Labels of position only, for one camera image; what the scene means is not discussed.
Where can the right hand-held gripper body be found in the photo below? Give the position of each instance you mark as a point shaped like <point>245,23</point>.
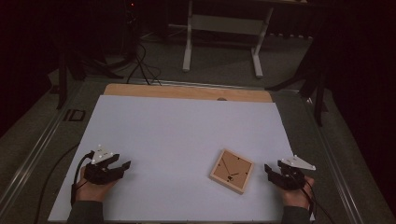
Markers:
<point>291,180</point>

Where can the black tripod stand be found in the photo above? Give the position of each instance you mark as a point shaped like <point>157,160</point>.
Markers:
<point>317,93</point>

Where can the dark equipment rack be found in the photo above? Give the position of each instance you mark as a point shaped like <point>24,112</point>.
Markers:
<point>130,31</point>

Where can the black metal stand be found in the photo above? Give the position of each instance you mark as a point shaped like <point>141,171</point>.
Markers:
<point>63,84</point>

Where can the white metal desk frame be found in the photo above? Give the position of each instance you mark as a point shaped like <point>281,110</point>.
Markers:
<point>224,24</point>

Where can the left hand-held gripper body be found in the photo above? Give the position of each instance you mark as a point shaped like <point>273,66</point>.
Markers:
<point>99,175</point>

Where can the person's left hand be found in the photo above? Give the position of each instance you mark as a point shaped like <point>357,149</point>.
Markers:
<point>91,193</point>

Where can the white table sheet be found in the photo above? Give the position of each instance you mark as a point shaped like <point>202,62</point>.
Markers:
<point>174,130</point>

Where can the small wooden box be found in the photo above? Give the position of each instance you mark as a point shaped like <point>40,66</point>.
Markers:
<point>232,171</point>

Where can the metal floor rail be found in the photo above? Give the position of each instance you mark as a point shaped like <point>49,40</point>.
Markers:
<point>34,152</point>
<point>333,174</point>

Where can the black rectangular floor socket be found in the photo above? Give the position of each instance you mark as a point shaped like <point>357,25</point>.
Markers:
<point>74,115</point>

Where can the person's right hand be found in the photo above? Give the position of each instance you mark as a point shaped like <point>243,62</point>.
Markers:
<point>297,197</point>

